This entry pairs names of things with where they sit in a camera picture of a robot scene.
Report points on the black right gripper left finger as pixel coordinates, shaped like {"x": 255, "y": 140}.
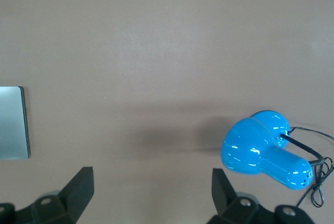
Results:
{"x": 75, "y": 195}

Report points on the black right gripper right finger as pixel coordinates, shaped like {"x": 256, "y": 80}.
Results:
{"x": 227, "y": 203}

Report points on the silver laptop with black keyboard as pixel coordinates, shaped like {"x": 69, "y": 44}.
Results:
{"x": 11, "y": 124}

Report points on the blue desk lamp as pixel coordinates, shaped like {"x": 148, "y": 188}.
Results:
{"x": 248, "y": 145}

